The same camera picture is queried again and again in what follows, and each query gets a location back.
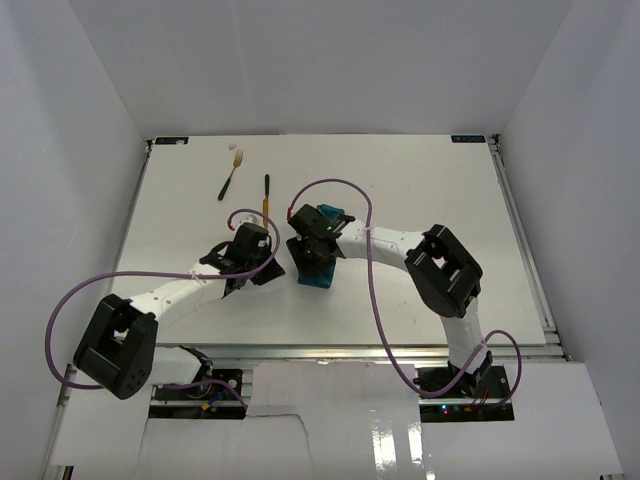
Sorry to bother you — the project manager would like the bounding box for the teal cloth napkin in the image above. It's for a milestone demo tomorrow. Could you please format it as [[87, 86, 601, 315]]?
[[298, 204, 345, 289]]

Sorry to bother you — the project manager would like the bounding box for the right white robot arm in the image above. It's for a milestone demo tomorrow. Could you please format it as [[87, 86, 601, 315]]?
[[286, 204, 492, 395]]

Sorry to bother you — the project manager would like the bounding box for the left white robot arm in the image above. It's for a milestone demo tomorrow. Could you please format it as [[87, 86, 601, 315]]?
[[73, 223, 284, 400]]

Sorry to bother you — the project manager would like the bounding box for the left blue table label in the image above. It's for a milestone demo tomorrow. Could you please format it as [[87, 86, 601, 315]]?
[[154, 136, 189, 145]]

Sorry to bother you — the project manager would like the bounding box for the blue table label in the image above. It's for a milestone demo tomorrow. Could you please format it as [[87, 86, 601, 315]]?
[[450, 134, 486, 144], [154, 136, 189, 145]]

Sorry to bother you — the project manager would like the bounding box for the white cardboard front cover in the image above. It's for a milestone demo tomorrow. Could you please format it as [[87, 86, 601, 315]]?
[[51, 362, 622, 479]]

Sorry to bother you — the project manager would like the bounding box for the right blue table label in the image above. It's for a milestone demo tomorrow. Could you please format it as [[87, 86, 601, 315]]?
[[450, 134, 486, 144]]

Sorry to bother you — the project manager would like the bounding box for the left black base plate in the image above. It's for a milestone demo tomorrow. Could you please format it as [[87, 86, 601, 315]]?
[[152, 369, 243, 403]]

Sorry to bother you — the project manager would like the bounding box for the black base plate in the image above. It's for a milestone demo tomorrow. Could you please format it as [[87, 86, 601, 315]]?
[[152, 369, 243, 403], [413, 366, 510, 400]]

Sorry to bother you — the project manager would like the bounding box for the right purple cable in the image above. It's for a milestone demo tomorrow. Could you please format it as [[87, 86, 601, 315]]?
[[287, 178, 522, 411]]

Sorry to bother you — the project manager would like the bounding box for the purple cable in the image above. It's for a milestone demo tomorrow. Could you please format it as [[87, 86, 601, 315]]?
[[287, 178, 522, 411], [45, 208, 281, 409]]

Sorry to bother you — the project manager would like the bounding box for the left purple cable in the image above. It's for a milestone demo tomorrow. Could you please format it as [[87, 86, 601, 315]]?
[[45, 208, 281, 409]]

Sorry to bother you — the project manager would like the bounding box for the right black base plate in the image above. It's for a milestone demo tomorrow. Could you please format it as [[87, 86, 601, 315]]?
[[413, 366, 510, 400]]

